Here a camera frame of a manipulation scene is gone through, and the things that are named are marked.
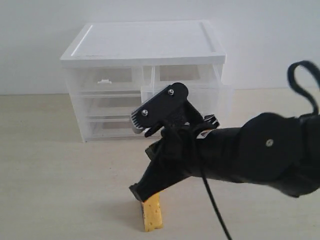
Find yellow cheese wedge toy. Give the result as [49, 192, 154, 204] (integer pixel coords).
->
[141, 192, 164, 232]

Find clear middle wide drawer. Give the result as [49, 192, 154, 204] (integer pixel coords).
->
[79, 93, 141, 117]

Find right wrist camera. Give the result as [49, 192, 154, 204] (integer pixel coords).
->
[130, 82, 189, 136]

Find white plastic drawer cabinet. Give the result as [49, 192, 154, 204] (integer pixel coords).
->
[60, 20, 226, 142]

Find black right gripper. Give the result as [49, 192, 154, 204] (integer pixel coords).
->
[129, 114, 220, 202]

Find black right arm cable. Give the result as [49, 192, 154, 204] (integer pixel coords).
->
[169, 59, 320, 240]

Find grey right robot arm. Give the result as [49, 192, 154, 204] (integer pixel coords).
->
[130, 112, 320, 202]

